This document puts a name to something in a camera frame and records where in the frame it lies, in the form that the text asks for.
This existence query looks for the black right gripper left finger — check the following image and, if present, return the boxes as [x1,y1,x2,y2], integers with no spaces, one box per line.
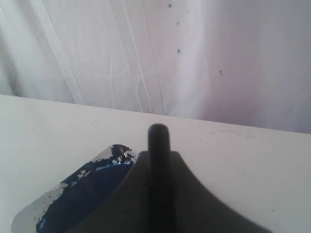
[67,156,148,233]

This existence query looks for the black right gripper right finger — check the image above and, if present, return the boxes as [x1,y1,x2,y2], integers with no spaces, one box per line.
[170,151,269,233]

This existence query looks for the white plate with blue paint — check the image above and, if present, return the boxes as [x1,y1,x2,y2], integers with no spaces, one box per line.
[11,144,138,233]

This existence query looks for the black paintbrush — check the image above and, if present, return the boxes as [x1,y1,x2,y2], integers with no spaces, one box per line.
[148,124,176,233]

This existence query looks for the white backdrop curtain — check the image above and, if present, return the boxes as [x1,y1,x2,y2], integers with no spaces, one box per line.
[0,0,311,133]

